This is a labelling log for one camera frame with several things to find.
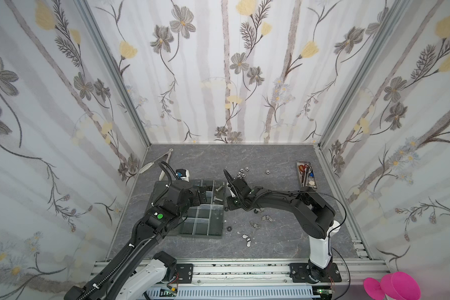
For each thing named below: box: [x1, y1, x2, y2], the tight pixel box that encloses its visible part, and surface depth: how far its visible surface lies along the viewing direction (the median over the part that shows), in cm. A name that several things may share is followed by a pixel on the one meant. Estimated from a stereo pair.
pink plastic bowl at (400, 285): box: [380, 271, 422, 300], surface depth 59 cm
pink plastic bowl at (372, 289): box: [363, 277, 386, 300], surface depth 73 cm
